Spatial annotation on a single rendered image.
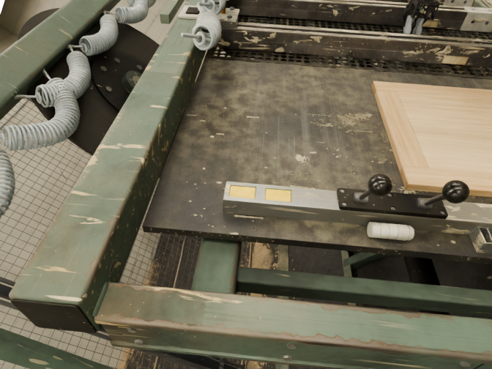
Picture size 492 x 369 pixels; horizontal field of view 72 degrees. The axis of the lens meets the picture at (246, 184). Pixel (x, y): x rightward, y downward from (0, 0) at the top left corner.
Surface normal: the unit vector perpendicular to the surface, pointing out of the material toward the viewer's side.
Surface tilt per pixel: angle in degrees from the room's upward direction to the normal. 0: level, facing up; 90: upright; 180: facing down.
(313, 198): 51
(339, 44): 90
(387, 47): 90
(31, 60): 90
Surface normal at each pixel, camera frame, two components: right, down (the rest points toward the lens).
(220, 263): 0.04, -0.69
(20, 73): 0.65, -0.48
